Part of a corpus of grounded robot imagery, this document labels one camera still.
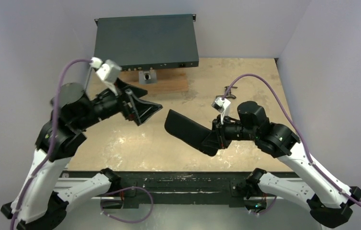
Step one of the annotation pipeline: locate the black zippered tool case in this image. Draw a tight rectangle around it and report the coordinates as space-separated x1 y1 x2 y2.
164 109 217 156

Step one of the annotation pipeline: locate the dark green rack device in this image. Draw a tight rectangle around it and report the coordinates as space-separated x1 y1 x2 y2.
93 14 199 71

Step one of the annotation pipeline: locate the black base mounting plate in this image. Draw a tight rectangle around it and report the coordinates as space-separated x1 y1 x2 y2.
61 171 278 210

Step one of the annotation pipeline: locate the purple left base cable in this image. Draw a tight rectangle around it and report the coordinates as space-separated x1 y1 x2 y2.
100 186 154 224

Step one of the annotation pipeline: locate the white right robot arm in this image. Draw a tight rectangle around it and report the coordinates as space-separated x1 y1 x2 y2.
203 97 361 229

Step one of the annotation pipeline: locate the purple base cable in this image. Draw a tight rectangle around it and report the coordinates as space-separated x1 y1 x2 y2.
248 194 278 217
100 186 154 224

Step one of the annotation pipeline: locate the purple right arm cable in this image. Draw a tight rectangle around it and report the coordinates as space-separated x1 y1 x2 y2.
222 73 361 209

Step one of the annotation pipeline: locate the grey metal bracket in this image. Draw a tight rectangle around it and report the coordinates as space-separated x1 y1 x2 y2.
138 69 158 84

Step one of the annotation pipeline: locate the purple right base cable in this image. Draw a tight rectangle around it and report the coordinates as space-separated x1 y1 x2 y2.
248 194 278 217

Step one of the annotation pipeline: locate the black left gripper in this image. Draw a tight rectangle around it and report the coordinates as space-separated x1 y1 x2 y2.
77 76 162 129

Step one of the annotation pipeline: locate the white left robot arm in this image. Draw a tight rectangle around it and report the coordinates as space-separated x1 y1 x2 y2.
0 80 162 230

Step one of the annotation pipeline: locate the wooden board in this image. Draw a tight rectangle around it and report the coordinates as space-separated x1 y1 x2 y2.
120 69 189 94

